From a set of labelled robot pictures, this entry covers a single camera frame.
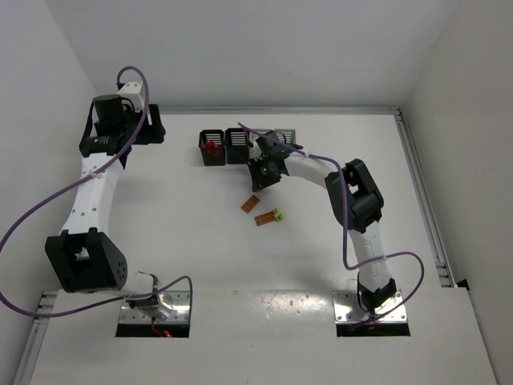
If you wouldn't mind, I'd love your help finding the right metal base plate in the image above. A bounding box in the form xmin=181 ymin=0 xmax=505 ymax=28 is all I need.
xmin=333 ymin=290 xmax=408 ymax=324

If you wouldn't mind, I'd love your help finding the white slotted container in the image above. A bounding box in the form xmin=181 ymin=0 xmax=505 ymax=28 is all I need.
xmin=249 ymin=129 xmax=273 ymax=159
xmin=275 ymin=129 xmax=296 ymax=146

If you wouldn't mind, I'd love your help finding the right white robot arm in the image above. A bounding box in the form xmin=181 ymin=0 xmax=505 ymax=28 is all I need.
xmin=248 ymin=131 xmax=396 ymax=314

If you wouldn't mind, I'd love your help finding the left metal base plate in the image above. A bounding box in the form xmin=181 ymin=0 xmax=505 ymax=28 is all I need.
xmin=119 ymin=290 xmax=191 ymax=325

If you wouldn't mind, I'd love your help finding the brown lego brick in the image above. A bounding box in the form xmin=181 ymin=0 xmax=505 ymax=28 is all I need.
xmin=254 ymin=212 xmax=277 ymax=226
xmin=240 ymin=195 xmax=260 ymax=213

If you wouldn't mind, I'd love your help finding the metal base plate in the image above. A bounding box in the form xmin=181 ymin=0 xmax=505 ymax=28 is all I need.
xmin=333 ymin=290 xmax=408 ymax=324
xmin=119 ymin=290 xmax=191 ymax=325

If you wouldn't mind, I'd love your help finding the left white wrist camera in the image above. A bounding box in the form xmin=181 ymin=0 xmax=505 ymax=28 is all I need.
xmin=116 ymin=82 xmax=145 ymax=112

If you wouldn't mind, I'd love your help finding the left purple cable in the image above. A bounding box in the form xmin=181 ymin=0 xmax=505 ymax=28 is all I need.
xmin=0 ymin=66 xmax=194 ymax=318

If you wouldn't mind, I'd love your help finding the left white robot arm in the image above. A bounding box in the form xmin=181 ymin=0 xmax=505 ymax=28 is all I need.
xmin=45 ymin=91 xmax=165 ymax=301

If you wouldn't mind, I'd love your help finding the black slotted container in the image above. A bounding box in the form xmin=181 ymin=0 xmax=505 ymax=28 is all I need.
xmin=198 ymin=129 xmax=226 ymax=166
xmin=224 ymin=128 xmax=250 ymax=165

